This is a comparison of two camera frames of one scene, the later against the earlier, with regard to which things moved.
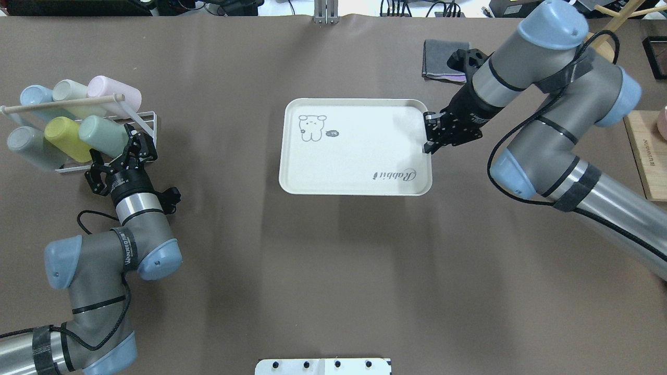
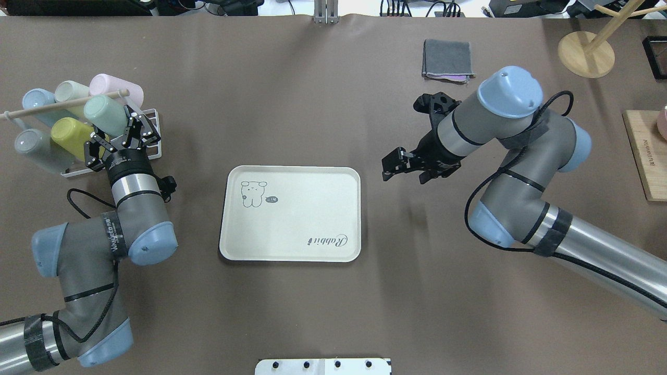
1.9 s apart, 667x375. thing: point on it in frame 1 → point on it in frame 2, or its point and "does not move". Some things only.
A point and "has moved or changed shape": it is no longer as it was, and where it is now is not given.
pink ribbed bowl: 662,122 does not move
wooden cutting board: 649,150 does not move
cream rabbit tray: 350,146 → 291,213
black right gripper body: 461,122 → 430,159
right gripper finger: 430,147 → 391,164
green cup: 105,136 has moved or changed shape
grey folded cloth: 435,54 does not move
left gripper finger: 98,167 → 94,150
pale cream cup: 67,89 does not move
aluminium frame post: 326,12 does not move
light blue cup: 36,94 does not move
